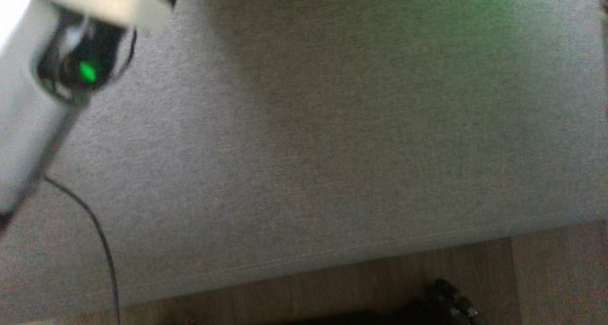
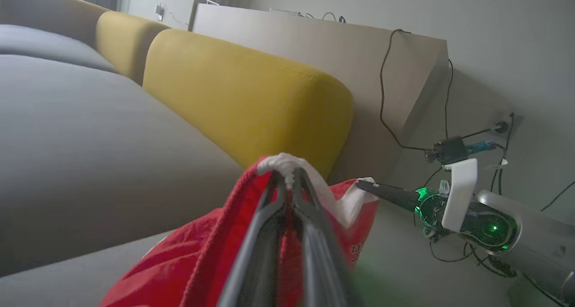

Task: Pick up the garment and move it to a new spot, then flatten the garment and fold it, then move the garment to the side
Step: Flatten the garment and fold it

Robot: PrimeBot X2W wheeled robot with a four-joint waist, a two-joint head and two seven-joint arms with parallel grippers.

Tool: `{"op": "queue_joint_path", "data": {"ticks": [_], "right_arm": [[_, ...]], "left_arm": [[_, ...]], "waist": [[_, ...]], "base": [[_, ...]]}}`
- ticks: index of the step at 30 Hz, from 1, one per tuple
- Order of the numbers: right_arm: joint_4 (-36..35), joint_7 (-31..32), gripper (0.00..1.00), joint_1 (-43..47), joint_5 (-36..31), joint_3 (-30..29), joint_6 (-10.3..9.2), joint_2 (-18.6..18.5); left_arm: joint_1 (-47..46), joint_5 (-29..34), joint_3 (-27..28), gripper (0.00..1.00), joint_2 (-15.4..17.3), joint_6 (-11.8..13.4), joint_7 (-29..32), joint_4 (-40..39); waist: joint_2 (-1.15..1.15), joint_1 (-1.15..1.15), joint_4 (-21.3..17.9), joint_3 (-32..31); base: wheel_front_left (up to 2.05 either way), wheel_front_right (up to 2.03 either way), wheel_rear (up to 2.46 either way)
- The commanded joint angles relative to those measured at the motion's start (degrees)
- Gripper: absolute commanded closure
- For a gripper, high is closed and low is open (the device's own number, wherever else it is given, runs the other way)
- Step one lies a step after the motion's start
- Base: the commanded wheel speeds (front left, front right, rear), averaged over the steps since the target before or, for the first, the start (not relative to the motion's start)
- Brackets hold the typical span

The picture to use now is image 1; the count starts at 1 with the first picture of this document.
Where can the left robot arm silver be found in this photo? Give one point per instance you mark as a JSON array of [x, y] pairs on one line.
[[23, 125]]

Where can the grey fabric sofa seat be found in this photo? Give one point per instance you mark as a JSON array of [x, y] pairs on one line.
[[332, 149]]

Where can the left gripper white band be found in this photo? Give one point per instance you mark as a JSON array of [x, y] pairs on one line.
[[95, 2]]

